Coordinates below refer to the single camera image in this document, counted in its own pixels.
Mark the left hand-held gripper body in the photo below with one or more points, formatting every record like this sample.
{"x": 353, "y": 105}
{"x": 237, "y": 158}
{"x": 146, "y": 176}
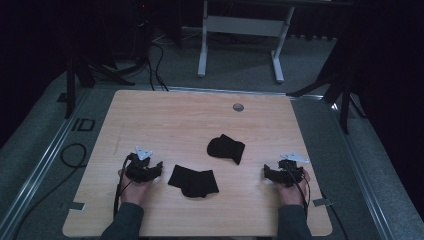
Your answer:
{"x": 138, "y": 170}

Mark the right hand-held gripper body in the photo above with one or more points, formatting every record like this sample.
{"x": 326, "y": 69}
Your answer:
{"x": 290, "y": 171}

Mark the black sock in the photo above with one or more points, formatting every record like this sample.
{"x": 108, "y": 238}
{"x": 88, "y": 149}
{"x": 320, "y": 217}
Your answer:
{"x": 194, "y": 182}
{"x": 225, "y": 148}

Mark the person's left hand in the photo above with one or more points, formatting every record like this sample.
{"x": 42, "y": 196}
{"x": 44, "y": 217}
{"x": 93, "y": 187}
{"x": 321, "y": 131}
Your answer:
{"x": 133, "y": 192}

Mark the person's right hand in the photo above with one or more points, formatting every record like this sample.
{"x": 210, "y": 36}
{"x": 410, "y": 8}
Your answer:
{"x": 291, "y": 196}

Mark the grey table grommet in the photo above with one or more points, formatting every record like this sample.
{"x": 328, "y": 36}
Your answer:
{"x": 238, "y": 107}

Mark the black tape marks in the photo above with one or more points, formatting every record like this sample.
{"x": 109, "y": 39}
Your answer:
{"x": 83, "y": 125}

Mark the black metal stand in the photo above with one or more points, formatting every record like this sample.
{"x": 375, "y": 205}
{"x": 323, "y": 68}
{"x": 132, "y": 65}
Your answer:
{"x": 70, "y": 86}
{"x": 345, "y": 100}

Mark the dark equipment rack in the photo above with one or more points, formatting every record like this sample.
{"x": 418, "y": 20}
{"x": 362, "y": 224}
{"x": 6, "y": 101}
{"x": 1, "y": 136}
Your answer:
{"x": 143, "y": 30}

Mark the metal floor rail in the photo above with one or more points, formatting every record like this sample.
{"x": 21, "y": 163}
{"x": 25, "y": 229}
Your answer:
{"x": 36, "y": 166}
{"x": 363, "y": 173}
{"x": 230, "y": 90}

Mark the white desk frame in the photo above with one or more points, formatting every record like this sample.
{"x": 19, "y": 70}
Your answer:
{"x": 245, "y": 26}

